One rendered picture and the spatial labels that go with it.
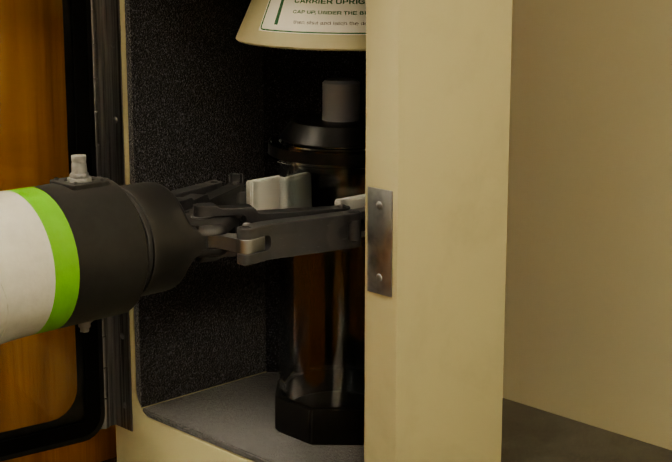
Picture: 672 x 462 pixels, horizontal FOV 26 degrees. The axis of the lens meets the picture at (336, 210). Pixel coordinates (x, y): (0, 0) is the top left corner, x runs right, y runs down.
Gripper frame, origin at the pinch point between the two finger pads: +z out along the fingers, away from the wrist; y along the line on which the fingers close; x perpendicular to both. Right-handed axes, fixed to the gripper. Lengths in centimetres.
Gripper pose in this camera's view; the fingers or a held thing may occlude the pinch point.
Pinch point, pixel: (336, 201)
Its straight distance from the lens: 109.8
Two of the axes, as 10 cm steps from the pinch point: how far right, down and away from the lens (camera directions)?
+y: -6.9, -1.5, 7.1
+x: 0.0, 9.8, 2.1
